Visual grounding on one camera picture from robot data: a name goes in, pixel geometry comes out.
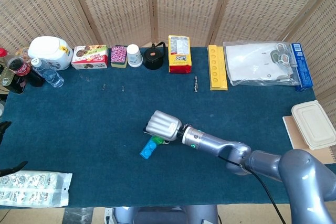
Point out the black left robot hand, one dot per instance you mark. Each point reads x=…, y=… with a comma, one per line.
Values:
x=4, y=129

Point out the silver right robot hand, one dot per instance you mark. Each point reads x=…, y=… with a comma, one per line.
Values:
x=164, y=127

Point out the green toy brick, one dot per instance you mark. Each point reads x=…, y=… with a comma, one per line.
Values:
x=157, y=140

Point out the blue toy brick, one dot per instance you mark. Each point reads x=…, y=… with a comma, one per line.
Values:
x=148, y=150

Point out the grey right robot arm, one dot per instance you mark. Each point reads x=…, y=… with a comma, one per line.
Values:
x=236, y=153

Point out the dark bottle red cap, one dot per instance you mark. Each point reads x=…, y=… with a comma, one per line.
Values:
x=11, y=87

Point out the metal drill bit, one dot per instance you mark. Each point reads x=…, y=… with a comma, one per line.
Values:
x=196, y=84

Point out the cola bottle red label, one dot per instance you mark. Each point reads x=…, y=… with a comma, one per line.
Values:
x=22, y=70

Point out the white printed plastic package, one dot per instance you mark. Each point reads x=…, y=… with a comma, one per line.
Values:
x=31, y=188

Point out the black teapot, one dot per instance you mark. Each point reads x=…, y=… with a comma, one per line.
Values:
x=153, y=58

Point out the clear plastic water bottle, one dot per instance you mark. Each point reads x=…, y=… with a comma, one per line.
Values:
x=50, y=74

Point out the yellow Lipo snack box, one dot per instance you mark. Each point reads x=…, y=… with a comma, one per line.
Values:
x=179, y=56

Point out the blue table cloth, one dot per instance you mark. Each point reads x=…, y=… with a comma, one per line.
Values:
x=78, y=129

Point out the white paper cup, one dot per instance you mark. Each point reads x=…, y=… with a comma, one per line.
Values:
x=134, y=56

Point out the yellow tray with holes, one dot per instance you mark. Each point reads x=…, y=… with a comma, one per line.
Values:
x=217, y=69

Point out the pink patterned sponge box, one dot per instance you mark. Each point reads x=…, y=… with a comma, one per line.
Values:
x=118, y=54

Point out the grey robot torso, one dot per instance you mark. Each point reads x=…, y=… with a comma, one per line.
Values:
x=162, y=214

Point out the white plastic jug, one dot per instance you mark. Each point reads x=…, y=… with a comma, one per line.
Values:
x=48, y=51

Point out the red white cookie box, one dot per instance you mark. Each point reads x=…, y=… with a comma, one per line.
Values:
x=89, y=56

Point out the clear plastic zip bag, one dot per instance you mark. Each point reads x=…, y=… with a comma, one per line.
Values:
x=252, y=64

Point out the brown spiral notebook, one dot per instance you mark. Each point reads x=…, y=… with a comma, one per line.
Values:
x=291, y=134

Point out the small tape roll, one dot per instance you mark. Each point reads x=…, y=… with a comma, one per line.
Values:
x=275, y=56
x=284, y=58

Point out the beige lidded lunch box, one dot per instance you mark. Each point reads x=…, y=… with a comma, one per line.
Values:
x=312, y=124

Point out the blue cardboard box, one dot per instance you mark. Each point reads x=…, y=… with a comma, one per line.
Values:
x=303, y=69

